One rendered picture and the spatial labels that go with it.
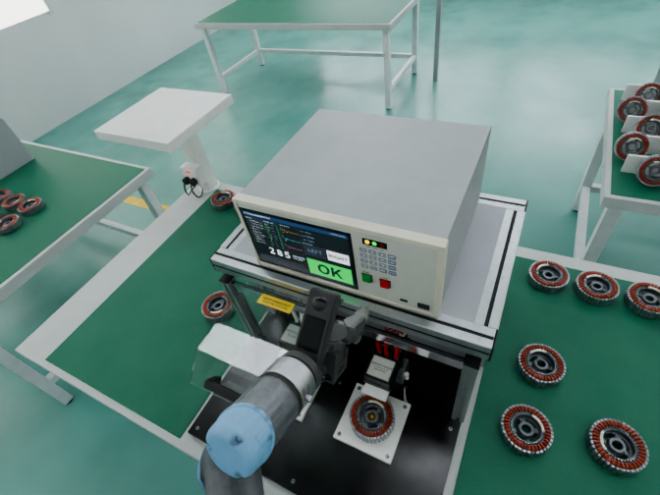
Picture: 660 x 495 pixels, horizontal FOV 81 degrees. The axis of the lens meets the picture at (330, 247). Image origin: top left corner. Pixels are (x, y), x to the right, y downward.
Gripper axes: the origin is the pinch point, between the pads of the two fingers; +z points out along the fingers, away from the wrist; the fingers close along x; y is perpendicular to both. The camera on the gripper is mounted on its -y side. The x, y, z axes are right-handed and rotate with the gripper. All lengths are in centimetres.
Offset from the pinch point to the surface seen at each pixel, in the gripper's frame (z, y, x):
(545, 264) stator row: 71, 11, 36
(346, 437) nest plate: 6.0, 41.7, -0.4
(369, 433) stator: 6.4, 37.5, 5.2
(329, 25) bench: 277, -80, -152
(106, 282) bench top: 21, 39, -110
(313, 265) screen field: 6.9, -1.7, -12.3
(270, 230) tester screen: 3.6, -8.8, -21.2
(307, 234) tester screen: 2.8, -10.4, -11.8
